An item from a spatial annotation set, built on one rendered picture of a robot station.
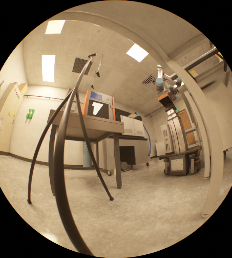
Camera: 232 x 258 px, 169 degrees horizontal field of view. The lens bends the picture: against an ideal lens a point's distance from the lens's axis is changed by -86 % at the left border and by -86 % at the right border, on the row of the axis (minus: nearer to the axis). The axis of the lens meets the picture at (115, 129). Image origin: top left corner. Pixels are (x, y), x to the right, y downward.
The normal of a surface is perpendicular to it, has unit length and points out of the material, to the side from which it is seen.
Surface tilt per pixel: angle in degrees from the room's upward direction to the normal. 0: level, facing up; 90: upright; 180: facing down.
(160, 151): 90
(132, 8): 180
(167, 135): 90
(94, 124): 90
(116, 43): 180
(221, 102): 90
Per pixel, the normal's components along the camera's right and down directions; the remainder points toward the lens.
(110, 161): 0.52, -0.32
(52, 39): 0.06, 0.94
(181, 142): -0.91, -0.08
